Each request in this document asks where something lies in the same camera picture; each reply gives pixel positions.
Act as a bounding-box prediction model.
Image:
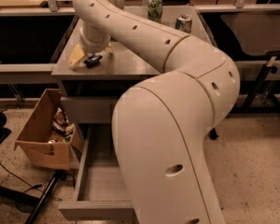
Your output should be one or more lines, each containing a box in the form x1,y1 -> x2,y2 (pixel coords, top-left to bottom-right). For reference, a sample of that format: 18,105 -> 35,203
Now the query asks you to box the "black table leg frame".
208,49 -> 280,141

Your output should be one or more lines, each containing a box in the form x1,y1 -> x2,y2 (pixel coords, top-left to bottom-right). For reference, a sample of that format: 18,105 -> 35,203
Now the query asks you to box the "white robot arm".
73,0 -> 240,224

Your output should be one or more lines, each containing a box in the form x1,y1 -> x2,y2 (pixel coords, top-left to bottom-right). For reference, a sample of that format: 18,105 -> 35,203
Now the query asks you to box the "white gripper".
68,21 -> 114,70

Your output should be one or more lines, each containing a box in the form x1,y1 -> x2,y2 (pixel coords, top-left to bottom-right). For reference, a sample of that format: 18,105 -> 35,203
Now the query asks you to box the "grey drawer cabinet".
51,5 -> 218,147

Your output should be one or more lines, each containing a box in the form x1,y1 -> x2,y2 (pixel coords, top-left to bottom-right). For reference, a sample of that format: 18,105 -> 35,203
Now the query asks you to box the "green soda can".
147,0 -> 162,22

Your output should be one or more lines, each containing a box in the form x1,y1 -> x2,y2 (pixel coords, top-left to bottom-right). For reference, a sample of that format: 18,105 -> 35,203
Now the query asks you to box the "open grey bottom drawer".
59,124 -> 139,224

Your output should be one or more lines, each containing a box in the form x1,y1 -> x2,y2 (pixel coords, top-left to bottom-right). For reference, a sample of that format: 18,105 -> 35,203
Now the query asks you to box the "blue rxbar blueberry wrapper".
84,53 -> 103,68

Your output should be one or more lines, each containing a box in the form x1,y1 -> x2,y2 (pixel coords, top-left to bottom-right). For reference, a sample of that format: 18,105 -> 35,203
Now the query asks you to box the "black tripod leg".
25,170 -> 64,224

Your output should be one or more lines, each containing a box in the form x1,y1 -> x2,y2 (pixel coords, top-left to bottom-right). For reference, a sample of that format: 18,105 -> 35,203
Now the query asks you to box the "blue and silver energy can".
175,14 -> 192,33

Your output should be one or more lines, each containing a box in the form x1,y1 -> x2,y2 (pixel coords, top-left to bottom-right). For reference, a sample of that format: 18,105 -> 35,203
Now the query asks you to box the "black floor cable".
0,154 -> 77,214

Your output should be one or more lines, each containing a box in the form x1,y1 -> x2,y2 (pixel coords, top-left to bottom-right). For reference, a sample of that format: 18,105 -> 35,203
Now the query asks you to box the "closed grey middle drawer front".
61,97 -> 118,124

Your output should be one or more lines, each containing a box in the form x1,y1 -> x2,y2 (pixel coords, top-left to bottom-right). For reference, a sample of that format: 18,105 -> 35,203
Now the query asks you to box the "cardboard box with snacks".
15,89 -> 83,170

